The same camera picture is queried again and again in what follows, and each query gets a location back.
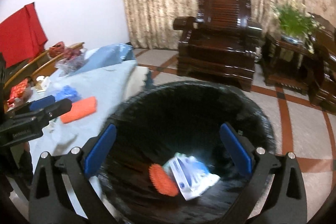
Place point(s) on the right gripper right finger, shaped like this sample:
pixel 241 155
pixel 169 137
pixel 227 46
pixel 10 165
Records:
pixel 275 192

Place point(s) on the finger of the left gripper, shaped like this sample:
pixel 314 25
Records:
pixel 56 109
pixel 42 102

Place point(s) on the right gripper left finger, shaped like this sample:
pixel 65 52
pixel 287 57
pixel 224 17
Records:
pixel 49 201

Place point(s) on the white blue medicine box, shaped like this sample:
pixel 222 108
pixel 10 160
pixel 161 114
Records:
pixel 192 177

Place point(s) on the orange foam net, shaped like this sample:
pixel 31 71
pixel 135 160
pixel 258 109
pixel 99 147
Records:
pixel 80 109
pixel 162 182

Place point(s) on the green rubber glove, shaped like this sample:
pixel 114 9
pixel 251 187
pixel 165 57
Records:
pixel 181 156

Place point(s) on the black trash bin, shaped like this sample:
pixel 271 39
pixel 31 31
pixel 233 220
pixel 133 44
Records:
pixel 182 117

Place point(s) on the gold white tissue box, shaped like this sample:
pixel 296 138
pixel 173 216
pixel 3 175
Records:
pixel 42 83

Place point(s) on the blue plastic glove wad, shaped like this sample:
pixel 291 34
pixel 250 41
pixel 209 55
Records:
pixel 66 92

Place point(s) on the red snack packet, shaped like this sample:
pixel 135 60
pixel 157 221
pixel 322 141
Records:
pixel 18 91

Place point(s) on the glass fruit bowl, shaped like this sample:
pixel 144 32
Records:
pixel 69 66

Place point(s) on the red apples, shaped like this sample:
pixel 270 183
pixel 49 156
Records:
pixel 70 53

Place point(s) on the grey blanket table cover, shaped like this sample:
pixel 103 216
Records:
pixel 110 86

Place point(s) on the red cloth cover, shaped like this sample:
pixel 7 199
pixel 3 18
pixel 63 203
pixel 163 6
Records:
pixel 22 36

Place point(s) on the blue tablecloth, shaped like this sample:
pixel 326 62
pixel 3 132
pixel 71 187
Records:
pixel 106 56

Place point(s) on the dark wooden side table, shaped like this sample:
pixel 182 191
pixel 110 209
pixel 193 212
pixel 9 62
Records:
pixel 291 65

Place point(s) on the dark wooden armchair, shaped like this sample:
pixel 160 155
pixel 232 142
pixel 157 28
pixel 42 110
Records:
pixel 221 40

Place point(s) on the potted green plant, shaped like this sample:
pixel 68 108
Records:
pixel 294 20

